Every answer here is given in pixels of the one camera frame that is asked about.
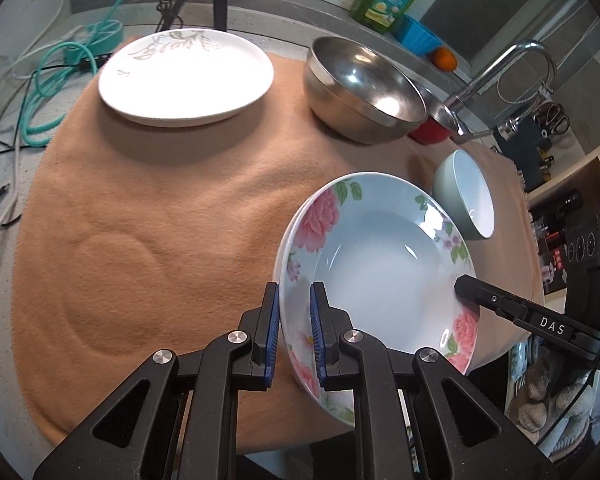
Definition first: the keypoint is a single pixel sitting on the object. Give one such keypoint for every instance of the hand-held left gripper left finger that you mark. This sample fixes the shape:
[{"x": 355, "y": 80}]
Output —
[{"x": 273, "y": 340}]

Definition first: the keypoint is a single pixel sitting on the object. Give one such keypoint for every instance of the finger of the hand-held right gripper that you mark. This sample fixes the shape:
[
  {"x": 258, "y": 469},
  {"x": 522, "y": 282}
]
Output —
[{"x": 510, "y": 307}]

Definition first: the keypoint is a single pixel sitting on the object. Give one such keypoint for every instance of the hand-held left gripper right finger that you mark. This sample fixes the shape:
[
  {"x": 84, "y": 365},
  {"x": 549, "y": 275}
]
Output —
[{"x": 318, "y": 340}]

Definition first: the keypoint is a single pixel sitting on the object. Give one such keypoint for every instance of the floral print plate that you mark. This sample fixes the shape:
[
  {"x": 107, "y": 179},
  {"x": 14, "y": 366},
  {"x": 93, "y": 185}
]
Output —
[{"x": 380, "y": 260}]

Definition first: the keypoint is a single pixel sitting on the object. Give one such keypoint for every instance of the red steel-lined bowl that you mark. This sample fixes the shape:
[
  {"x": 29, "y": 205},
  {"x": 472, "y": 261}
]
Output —
[{"x": 427, "y": 133}]

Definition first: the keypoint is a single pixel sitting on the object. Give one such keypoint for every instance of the large steel bowl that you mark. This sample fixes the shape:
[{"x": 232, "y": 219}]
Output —
[{"x": 365, "y": 85}]

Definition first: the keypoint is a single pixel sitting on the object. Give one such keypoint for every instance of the beige plush toy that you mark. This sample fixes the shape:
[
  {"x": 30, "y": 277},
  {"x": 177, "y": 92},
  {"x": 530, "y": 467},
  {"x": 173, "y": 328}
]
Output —
[{"x": 545, "y": 400}]

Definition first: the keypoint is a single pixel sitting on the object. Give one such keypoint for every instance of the wooden shelf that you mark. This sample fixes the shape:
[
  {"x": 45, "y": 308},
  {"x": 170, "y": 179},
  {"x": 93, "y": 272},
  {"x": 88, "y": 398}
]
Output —
[{"x": 580, "y": 175}]

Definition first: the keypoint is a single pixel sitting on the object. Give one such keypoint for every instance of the pale green bowl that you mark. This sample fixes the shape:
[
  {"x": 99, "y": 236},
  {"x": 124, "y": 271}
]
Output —
[{"x": 472, "y": 190}]

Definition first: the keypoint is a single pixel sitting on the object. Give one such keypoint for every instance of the black knife block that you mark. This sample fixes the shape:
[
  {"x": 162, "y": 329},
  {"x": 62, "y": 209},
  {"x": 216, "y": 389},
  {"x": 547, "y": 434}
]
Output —
[{"x": 525, "y": 155}]

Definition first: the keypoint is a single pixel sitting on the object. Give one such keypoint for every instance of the scissors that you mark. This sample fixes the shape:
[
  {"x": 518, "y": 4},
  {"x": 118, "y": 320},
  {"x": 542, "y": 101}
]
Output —
[{"x": 555, "y": 117}]

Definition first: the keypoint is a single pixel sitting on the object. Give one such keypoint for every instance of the chrome faucet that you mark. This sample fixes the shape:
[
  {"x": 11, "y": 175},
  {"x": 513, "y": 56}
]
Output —
[{"x": 480, "y": 80}]

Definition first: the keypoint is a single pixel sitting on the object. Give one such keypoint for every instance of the orange fruit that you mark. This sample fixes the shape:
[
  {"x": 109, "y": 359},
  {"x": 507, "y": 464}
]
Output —
[{"x": 444, "y": 58}]

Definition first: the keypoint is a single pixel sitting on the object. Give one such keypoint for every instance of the white leaf print plate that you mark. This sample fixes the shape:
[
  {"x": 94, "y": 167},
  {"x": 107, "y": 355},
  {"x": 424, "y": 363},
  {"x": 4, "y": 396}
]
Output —
[{"x": 190, "y": 80}]

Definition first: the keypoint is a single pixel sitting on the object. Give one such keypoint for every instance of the blue plastic container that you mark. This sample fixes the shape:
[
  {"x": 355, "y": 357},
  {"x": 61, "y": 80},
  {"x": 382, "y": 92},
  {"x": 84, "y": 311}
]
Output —
[{"x": 415, "y": 35}]

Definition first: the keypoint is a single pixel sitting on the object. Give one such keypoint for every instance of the teal extension socket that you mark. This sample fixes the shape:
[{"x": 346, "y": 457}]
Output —
[{"x": 100, "y": 42}]

